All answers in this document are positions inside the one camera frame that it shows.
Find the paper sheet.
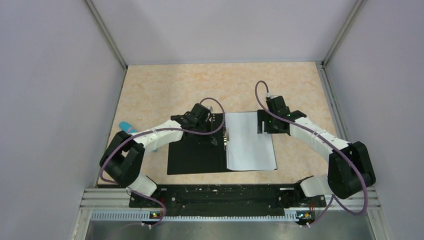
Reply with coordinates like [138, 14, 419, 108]
[225, 112, 278, 172]

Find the grey black folder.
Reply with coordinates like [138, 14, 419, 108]
[166, 111, 278, 176]

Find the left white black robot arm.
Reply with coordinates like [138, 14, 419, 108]
[99, 103, 218, 207]

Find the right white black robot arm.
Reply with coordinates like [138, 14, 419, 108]
[257, 94, 376, 206]

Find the cyan marker pen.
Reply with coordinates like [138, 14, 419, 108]
[118, 121, 138, 134]

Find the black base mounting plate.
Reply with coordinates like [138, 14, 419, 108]
[129, 184, 326, 217]

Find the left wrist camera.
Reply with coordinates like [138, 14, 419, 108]
[206, 105, 214, 113]

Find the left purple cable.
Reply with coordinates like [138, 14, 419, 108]
[99, 97, 226, 229]

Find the purple cable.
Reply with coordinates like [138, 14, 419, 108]
[99, 97, 226, 229]
[254, 80, 369, 229]

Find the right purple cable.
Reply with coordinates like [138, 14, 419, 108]
[254, 80, 369, 229]

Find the aluminium rail frame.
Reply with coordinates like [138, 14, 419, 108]
[79, 185, 394, 240]

